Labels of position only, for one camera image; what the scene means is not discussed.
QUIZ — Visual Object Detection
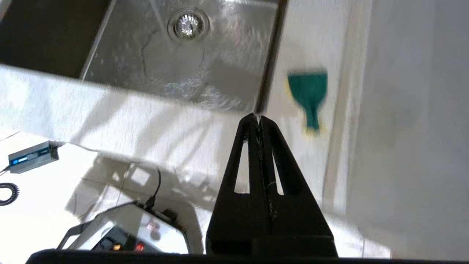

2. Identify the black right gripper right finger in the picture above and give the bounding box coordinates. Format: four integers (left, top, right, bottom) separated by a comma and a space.
261, 116, 338, 257

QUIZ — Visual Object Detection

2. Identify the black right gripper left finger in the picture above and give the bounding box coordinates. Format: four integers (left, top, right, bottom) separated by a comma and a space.
206, 113, 271, 256

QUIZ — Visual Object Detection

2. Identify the green yellow sponge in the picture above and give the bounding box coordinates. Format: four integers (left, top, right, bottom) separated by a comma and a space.
287, 70, 329, 135

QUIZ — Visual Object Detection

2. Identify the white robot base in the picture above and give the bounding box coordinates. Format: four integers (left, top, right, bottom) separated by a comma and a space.
55, 201, 192, 254

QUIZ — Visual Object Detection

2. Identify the stainless steel sink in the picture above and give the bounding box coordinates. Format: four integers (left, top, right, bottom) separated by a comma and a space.
0, 0, 289, 114

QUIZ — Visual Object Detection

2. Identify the grey power adapter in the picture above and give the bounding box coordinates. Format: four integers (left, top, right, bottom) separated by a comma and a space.
8, 141, 60, 174

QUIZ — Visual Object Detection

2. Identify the running water stream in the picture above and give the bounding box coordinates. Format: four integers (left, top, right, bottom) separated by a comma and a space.
148, 0, 169, 26

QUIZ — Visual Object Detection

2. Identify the thin black power cable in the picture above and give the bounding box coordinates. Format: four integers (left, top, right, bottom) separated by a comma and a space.
55, 141, 162, 212

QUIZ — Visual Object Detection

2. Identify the coiled black cable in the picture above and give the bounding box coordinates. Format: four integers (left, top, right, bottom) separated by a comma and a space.
0, 182, 19, 206

